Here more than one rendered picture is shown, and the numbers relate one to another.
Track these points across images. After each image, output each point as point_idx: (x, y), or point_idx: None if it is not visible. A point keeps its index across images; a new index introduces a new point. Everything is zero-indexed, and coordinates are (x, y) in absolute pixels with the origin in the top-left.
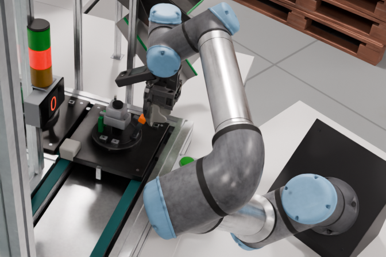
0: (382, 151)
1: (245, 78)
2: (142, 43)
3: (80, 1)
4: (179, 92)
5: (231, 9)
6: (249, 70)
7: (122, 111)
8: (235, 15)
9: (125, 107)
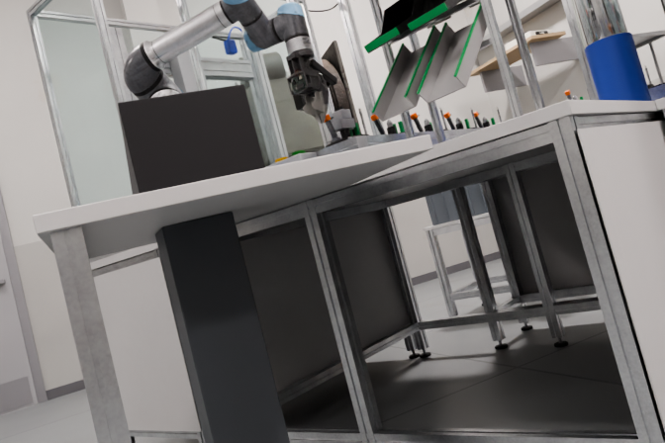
0: (261, 168)
1: (497, 125)
2: (393, 63)
3: (411, 39)
4: (305, 82)
5: None
6: (534, 120)
7: (332, 113)
8: None
9: (336, 111)
